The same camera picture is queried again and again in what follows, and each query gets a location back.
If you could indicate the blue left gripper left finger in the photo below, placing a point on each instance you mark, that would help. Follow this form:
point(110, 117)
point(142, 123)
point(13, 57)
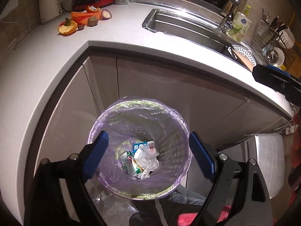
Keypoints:
point(93, 154)

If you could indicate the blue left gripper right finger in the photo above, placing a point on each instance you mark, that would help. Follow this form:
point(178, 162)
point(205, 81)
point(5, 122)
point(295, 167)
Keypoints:
point(204, 155)

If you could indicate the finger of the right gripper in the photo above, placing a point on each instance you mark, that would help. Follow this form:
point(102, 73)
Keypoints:
point(278, 70)

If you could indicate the white paper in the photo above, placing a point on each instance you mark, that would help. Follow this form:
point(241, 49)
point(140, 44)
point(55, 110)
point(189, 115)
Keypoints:
point(146, 160)

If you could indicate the crushed drink can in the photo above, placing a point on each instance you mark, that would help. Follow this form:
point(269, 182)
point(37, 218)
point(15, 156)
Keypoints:
point(126, 163)

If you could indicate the blue white carton box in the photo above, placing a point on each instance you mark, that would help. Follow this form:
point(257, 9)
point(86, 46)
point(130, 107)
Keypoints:
point(136, 146)

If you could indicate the purple-lined trash bin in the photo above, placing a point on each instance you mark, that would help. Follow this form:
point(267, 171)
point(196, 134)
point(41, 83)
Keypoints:
point(135, 120)

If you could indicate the wooden cutting board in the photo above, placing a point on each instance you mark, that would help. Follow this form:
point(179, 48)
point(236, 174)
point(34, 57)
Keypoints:
point(249, 65)

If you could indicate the white perforated plate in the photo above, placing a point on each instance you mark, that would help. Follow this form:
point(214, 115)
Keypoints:
point(245, 52)

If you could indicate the green dish soap bottle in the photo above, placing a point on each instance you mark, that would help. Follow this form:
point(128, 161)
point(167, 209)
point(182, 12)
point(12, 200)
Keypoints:
point(241, 24)

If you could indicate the stainless steel sink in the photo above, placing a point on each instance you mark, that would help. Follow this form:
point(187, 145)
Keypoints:
point(189, 26)

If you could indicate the chrome faucet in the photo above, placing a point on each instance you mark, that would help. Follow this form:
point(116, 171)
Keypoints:
point(227, 22)

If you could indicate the small brown nut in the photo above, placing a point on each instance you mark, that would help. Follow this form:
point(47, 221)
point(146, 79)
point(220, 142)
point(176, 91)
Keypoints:
point(81, 26)

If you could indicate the brown kiwi fruit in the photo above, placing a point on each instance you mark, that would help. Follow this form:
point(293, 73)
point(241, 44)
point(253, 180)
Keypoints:
point(92, 21)

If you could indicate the halved purple onion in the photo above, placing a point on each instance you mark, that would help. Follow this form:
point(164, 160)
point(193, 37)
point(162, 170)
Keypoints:
point(106, 14)

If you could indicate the white electric kettle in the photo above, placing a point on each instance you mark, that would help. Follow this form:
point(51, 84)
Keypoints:
point(49, 10)

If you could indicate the wire dish rack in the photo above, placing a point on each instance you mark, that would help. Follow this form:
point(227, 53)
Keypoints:
point(268, 35)

